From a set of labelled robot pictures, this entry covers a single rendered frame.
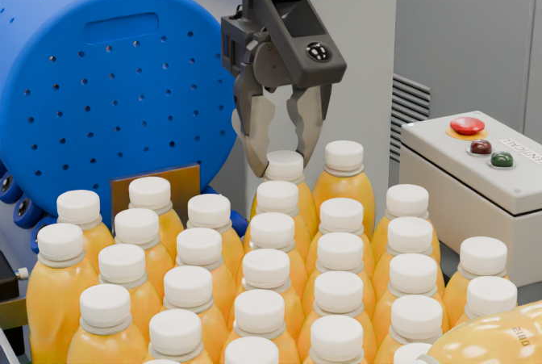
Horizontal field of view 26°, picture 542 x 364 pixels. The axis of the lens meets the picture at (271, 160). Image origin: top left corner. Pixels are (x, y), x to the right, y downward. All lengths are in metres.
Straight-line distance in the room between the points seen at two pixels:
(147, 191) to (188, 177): 0.16
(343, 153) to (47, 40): 0.33
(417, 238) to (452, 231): 0.17
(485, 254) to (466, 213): 0.17
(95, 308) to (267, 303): 0.13
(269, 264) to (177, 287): 0.08
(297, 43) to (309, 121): 0.13
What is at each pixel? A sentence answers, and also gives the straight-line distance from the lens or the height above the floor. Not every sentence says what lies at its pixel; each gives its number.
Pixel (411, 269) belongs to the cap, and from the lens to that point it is 0.97.
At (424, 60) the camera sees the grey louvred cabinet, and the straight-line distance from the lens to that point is 3.25.
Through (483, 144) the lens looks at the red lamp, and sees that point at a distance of 1.18.
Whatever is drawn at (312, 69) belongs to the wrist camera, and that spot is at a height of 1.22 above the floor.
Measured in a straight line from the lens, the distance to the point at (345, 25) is 1.85.
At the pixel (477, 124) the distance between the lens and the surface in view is 1.22.
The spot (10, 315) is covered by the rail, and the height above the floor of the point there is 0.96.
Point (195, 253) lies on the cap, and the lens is 1.00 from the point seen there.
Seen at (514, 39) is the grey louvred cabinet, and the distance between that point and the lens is 2.99.
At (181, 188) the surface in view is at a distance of 1.26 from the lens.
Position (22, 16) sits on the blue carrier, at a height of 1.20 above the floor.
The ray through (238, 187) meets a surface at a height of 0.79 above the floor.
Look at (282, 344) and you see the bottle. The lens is 0.92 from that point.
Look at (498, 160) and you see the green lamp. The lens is 1.15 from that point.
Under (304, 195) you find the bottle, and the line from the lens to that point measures 1.17.
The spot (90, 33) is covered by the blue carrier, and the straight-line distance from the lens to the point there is 1.26.
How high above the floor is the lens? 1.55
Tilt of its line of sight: 23 degrees down
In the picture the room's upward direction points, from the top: straight up
